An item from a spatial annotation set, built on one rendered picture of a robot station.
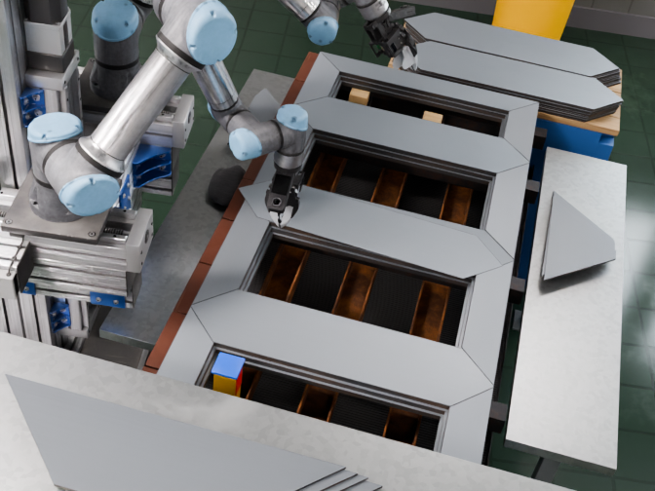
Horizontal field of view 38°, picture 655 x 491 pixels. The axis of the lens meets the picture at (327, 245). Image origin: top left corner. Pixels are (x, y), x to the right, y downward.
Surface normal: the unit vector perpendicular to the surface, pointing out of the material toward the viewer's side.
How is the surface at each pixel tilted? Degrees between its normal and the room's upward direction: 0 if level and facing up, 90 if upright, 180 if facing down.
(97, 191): 96
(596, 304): 0
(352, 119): 0
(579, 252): 0
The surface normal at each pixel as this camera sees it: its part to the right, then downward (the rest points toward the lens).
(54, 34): -0.10, 0.68
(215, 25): 0.64, 0.50
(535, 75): 0.11, -0.72
